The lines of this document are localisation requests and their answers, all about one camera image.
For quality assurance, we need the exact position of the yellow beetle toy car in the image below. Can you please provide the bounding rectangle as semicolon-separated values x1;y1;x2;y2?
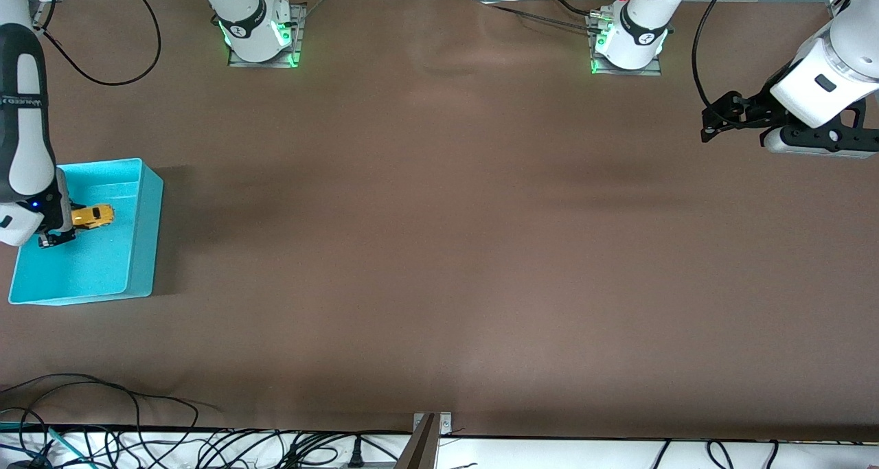
71;204;116;231

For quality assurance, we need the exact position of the turquoise plastic bin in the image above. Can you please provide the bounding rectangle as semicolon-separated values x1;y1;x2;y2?
8;157;165;306

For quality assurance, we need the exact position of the brown table cover sheet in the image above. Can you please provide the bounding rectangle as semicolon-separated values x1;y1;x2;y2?
0;0;879;441

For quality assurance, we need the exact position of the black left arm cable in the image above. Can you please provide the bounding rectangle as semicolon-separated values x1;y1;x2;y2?
691;0;749;126

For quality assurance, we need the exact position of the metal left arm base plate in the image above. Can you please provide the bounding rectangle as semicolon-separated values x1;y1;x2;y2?
587;12;664;77

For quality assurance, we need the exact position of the long looping black arm cable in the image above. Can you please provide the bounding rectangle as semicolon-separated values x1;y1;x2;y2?
34;0;162;87

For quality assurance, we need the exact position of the black floor cable loop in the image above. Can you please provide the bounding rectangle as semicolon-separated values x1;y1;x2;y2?
0;374;143;442

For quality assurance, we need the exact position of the thick black table cable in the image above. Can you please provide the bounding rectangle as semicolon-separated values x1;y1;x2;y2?
539;0;605;18

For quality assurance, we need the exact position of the thin black table cable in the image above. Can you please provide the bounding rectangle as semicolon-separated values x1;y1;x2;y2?
489;3;593;34

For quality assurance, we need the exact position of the teal cable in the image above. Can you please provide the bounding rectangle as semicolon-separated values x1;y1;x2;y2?
0;421;93;469

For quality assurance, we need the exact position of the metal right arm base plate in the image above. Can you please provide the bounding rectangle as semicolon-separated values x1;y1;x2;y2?
228;2;307;69

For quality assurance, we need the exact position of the grey camera post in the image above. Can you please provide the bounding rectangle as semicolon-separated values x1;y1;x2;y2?
393;414;440;469

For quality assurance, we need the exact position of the small metal bracket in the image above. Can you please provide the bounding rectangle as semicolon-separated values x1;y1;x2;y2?
413;412;453;436

